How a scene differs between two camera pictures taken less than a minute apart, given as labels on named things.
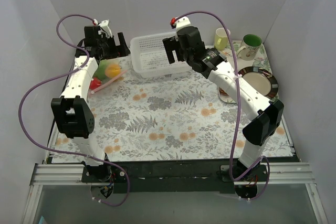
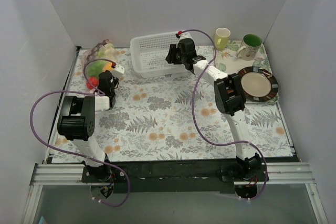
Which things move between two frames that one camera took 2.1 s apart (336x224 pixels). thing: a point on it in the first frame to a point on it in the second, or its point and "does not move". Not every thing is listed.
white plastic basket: [149, 57] does not move
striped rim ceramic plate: [261, 80] does not move
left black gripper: [113, 46] to [105, 83]
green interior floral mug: [252, 43] does not move
